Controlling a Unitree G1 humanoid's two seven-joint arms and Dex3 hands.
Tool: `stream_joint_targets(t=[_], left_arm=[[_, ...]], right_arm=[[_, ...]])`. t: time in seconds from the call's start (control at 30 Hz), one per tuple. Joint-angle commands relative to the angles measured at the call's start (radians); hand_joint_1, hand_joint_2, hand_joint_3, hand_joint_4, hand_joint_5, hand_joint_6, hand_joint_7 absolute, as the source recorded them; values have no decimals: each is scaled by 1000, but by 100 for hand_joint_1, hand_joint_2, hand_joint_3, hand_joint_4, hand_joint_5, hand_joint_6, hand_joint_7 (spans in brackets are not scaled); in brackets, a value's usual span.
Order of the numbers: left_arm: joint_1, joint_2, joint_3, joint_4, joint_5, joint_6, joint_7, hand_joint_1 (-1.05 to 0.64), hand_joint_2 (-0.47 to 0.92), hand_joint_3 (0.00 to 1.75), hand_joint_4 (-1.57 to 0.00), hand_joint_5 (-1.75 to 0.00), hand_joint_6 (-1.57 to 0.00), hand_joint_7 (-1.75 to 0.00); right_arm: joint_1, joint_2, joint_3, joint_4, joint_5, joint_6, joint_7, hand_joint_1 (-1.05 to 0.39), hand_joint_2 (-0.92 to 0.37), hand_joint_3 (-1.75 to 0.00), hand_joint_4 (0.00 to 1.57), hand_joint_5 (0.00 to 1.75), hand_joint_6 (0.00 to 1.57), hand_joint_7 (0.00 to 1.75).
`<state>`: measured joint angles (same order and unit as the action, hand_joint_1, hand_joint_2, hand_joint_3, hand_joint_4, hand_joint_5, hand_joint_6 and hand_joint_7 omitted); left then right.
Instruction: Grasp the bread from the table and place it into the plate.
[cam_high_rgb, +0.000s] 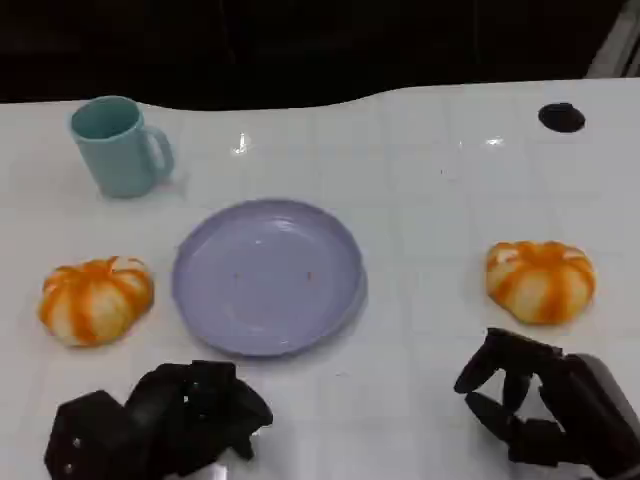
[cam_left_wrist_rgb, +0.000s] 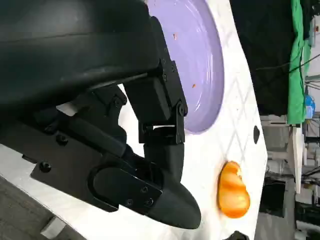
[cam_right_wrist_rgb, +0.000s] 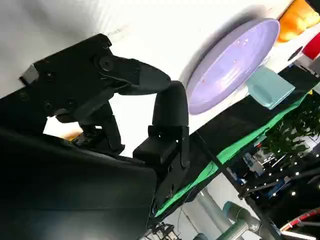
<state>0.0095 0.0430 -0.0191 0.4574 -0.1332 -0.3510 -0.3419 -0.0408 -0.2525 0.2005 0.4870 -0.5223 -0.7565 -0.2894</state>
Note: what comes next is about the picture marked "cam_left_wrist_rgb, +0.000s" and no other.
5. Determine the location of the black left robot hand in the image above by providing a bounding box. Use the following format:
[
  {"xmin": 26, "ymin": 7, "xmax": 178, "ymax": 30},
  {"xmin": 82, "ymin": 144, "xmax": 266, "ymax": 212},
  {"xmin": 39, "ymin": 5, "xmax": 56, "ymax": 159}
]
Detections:
[{"xmin": 0, "ymin": 0, "xmax": 202, "ymax": 230}]

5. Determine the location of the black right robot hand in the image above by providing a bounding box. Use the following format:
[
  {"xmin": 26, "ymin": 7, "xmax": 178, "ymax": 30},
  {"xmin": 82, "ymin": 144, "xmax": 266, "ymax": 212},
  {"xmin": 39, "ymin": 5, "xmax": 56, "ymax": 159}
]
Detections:
[{"xmin": 225, "ymin": 230, "xmax": 250, "ymax": 240}]

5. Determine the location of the small orange white bread roll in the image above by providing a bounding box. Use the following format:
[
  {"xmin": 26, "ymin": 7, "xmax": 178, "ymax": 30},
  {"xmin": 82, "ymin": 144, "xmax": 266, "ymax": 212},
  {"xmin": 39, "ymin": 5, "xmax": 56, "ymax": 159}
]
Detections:
[{"xmin": 216, "ymin": 160, "xmax": 251, "ymax": 219}]

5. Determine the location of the white board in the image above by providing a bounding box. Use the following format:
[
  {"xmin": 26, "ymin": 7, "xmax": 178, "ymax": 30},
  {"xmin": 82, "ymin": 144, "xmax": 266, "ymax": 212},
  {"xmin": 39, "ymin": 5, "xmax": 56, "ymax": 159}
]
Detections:
[{"xmin": 289, "ymin": 124, "xmax": 305, "ymax": 195}]

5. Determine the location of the lilac plate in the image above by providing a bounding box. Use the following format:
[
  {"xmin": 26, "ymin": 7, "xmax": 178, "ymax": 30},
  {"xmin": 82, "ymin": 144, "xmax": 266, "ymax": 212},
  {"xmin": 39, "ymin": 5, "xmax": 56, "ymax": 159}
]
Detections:
[{"xmin": 146, "ymin": 0, "xmax": 225, "ymax": 135}]

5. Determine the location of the blue round object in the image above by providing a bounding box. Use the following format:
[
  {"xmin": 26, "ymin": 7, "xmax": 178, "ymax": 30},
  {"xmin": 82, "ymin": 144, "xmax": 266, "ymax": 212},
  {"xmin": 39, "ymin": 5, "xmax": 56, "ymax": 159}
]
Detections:
[{"xmin": 304, "ymin": 94, "xmax": 317, "ymax": 120}]

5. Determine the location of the green cloth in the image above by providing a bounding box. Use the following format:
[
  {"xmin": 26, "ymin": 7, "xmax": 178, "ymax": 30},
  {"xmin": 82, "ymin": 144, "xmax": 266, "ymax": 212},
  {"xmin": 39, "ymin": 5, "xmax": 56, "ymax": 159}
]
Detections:
[{"xmin": 286, "ymin": 0, "xmax": 313, "ymax": 126}]

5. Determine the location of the black curtain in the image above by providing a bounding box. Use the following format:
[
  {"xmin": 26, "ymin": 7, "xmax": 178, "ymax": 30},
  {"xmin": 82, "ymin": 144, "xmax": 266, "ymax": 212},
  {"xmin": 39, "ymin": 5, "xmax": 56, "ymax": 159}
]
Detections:
[{"xmin": 229, "ymin": 0, "xmax": 305, "ymax": 116}]

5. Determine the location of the grey metal bracket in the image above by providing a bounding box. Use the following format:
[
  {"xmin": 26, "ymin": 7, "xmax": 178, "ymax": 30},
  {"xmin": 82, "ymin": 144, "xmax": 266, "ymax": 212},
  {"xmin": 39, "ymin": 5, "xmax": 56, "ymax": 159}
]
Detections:
[{"xmin": 39, "ymin": 215, "xmax": 67, "ymax": 240}]

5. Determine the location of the black cable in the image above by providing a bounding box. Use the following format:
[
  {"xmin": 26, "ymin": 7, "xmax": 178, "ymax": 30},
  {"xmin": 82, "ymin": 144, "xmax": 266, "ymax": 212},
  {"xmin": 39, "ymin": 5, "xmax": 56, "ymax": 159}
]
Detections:
[{"xmin": 256, "ymin": 53, "xmax": 320, "ymax": 74}]

